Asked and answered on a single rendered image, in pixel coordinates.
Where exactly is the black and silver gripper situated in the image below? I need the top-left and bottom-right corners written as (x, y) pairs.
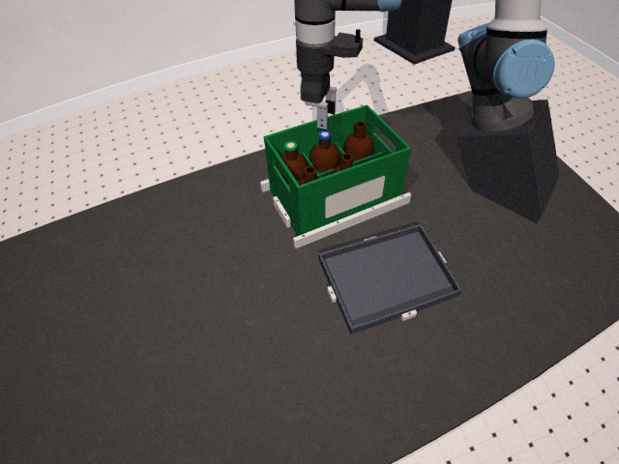
top-left (293, 18), bottom-right (363, 130)

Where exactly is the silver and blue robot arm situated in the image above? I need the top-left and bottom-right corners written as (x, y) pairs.
top-left (294, 0), bottom-right (555, 131)

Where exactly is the green crate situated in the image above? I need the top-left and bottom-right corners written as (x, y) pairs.
top-left (263, 105), bottom-right (411, 236)

